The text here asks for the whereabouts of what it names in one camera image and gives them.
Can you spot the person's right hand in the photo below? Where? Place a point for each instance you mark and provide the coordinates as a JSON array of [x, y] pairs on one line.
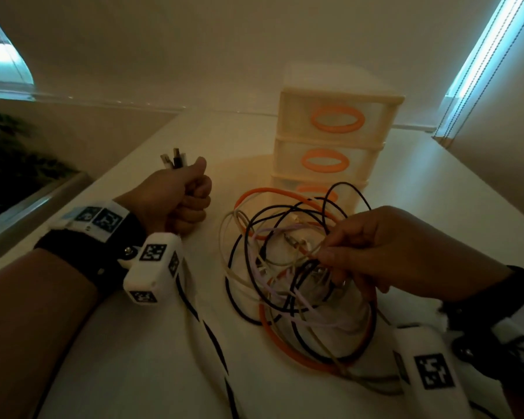
[[397, 253]]

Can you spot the person's left hand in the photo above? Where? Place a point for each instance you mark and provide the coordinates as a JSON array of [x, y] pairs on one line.
[[166, 196]]

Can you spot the person's left forearm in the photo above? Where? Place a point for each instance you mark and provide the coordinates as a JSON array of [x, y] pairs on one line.
[[26, 336]]

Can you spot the bright window corner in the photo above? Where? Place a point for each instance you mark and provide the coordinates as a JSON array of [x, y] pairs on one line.
[[0, 61]]

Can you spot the bright narrow window strip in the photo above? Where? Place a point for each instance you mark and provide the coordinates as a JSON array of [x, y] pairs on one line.
[[484, 47]]

